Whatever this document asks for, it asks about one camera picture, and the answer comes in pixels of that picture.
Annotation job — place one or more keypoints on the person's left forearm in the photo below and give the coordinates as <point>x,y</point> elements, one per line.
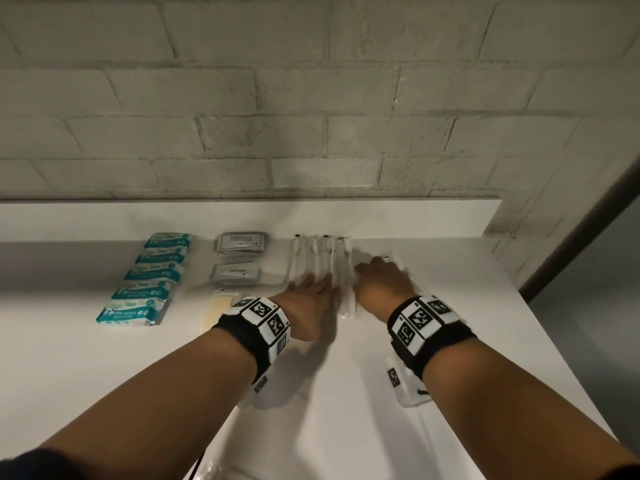
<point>150,409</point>

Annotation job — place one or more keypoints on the thin pile of sachets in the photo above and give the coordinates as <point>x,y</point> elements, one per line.
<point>236,273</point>

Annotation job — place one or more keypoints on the white sachets stack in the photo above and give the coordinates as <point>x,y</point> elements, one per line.
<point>241,242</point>

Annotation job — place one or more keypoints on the stack of beige soaps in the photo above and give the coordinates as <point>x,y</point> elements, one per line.
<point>218,309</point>

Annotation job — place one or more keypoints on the teal wet wipe packets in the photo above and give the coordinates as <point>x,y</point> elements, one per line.
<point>145,279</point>

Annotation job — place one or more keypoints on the white combs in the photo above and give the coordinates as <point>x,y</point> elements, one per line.
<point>220,472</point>

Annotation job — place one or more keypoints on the person's left hand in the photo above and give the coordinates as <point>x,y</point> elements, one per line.
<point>312,307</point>

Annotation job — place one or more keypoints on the person's right forearm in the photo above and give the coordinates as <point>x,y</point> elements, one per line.
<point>525,419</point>

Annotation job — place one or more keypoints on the person's right hand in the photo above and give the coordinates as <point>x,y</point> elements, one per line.
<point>382,289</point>

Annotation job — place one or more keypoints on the dark door frame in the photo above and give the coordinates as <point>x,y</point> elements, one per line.
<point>580,229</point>

